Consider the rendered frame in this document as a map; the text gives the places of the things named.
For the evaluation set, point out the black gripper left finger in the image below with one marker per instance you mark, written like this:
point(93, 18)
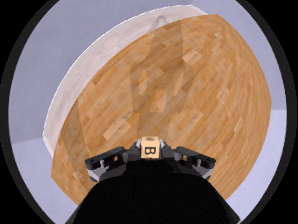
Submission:
point(101, 163)

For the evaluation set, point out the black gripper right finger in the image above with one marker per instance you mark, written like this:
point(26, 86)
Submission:
point(195, 161)

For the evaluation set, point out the small beige letter block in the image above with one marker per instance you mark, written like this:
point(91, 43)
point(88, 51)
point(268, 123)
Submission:
point(150, 147)

